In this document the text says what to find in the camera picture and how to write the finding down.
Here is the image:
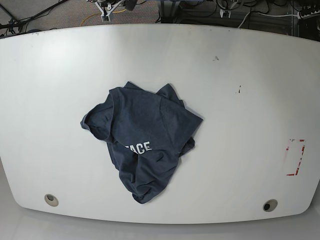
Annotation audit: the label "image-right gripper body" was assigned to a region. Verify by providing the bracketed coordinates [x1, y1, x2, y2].
[216, 0, 240, 18]

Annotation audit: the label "red tape rectangle marking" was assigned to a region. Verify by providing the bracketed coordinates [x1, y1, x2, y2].
[283, 139, 306, 177]

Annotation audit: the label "right table cable grommet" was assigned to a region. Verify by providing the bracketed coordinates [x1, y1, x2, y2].
[262, 199, 278, 213]

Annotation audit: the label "table cable grommet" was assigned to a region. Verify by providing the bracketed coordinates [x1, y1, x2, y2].
[44, 194, 59, 207]
[262, 199, 278, 213]

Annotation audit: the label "white power strip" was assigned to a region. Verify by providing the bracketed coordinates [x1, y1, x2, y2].
[297, 8, 320, 20]

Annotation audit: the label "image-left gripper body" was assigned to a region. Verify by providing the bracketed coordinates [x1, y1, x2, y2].
[96, 0, 125, 22]

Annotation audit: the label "dark blue T-shirt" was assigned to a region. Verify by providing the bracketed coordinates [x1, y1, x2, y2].
[80, 82, 203, 204]

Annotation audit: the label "black tripod stand legs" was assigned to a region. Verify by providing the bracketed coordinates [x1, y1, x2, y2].
[0, 0, 69, 30]

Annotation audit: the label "left table cable grommet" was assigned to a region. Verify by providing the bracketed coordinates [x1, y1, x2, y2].
[44, 194, 59, 207]

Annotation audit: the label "yellow cable on floor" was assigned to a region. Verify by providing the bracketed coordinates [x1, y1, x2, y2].
[80, 6, 126, 27]

